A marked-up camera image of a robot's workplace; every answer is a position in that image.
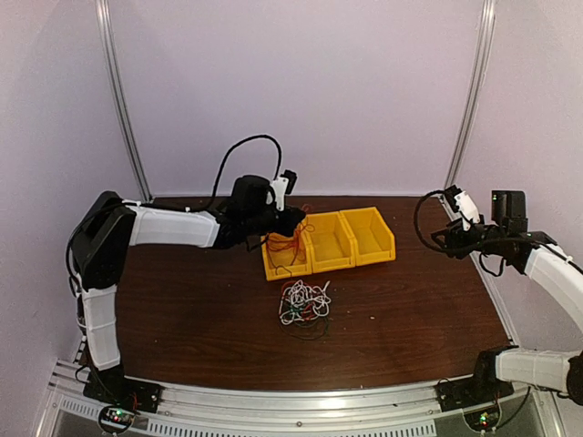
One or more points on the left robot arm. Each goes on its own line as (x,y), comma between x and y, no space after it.
(97,249)

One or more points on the right circuit board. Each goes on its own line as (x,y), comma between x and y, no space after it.
(482,420)

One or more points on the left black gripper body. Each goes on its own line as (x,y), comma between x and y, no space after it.
(285,228)

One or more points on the aluminium front rail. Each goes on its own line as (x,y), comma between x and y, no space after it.
(405,410)

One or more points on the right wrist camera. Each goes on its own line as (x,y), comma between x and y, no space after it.
(462,204)

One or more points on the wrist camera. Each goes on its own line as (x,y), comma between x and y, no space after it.
(282,186)
(462,204)

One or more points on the left circuit board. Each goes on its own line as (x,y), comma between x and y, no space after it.
(113,419)

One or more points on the aluminium frame post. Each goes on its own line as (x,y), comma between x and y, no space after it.
(485,37)
(106,31)

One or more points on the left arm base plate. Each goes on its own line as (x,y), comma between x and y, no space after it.
(129,394)

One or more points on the circuit board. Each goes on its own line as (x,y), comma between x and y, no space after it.
(113,419)
(482,420)

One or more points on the right aluminium frame post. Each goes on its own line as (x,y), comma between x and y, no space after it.
(485,37)

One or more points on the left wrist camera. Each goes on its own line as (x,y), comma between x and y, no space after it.
(282,186)

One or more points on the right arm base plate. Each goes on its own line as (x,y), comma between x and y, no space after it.
(469,392)

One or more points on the left aluminium frame post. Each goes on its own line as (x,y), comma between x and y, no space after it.
(106,31)

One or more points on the yellow three-compartment bin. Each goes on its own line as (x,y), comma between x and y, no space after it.
(329,241)

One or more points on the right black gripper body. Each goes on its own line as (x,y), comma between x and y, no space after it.
(455,240)

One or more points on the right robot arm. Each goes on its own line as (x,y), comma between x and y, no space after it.
(533,254)

